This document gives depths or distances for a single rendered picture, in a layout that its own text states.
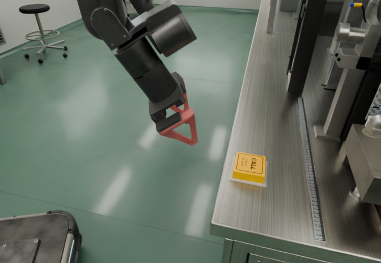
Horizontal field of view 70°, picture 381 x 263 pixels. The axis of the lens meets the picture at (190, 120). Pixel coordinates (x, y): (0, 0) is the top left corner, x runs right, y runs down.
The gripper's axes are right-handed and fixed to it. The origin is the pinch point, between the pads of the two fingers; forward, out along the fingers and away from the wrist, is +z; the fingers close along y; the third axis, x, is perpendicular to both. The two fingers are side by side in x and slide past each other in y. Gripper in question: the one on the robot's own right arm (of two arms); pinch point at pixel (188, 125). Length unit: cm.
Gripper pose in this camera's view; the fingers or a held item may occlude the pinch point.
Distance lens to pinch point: 53.8
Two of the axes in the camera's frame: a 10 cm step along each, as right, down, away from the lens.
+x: -8.6, 4.8, 1.7
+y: -1.5, -5.6, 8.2
